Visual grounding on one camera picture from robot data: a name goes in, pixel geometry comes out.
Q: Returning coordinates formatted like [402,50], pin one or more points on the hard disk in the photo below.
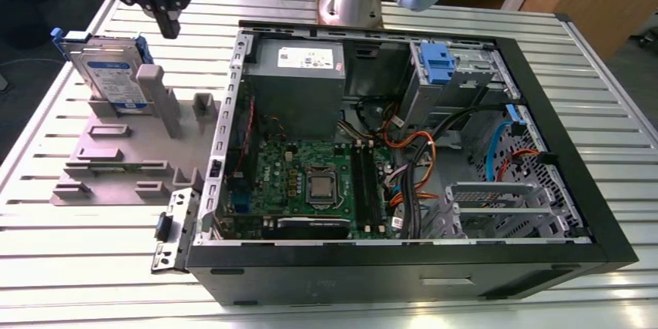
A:
[110,78]

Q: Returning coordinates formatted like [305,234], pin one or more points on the metal disk bay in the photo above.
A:
[495,210]

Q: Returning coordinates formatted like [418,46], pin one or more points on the grey power supply unit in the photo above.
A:
[293,101]

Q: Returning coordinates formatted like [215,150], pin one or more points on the grey parts rack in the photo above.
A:
[139,144]

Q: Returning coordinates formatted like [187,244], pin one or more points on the green RAM stick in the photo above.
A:
[110,168]

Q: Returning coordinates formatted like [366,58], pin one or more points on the CPU socket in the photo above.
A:
[323,169]

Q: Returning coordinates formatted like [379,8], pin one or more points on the blue plastic drive latch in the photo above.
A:
[437,63]

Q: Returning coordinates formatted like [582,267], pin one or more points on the green motherboard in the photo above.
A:
[278,198]

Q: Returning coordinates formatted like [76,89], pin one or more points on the silver CPU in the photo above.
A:
[322,185]

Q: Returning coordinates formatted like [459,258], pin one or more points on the metal drive cage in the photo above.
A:
[442,101]

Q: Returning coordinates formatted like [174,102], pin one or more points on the black RAM slot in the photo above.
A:
[375,190]
[362,186]

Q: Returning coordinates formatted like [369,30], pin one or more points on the black graphics card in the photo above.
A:
[309,229]

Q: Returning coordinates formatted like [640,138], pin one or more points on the black PC case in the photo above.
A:
[359,275]

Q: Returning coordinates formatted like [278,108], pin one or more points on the metal expansion slot bracket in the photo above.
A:
[180,205]

